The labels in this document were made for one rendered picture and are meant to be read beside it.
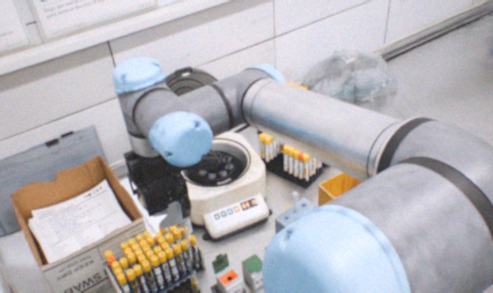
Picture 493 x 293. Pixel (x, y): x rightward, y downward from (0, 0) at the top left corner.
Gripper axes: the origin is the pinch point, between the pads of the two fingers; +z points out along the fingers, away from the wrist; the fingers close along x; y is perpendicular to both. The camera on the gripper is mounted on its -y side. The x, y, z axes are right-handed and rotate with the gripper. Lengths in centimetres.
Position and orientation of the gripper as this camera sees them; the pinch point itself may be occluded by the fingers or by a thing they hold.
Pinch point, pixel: (182, 219)
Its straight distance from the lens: 96.1
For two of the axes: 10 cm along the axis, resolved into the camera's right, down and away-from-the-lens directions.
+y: -8.2, 4.0, -4.1
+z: 0.6, 7.7, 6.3
